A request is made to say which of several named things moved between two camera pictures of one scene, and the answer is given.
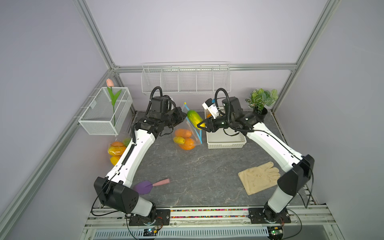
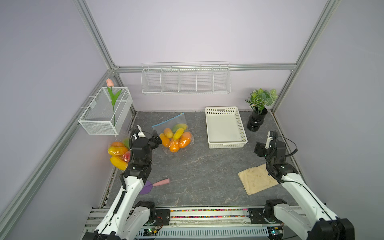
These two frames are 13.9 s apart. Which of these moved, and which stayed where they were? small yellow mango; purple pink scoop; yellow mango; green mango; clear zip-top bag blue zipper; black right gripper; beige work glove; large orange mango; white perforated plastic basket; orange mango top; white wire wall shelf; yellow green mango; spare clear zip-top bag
Moved: spare clear zip-top bag; small yellow mango; black right gripper; yellow green mango; orange mango top
Stayed: green mango; white perforated plastic basket; white wire wall shelf; yellow mango; large orange mango; clear zip-top bag blue zipper; purple pink scoop; beige work glove
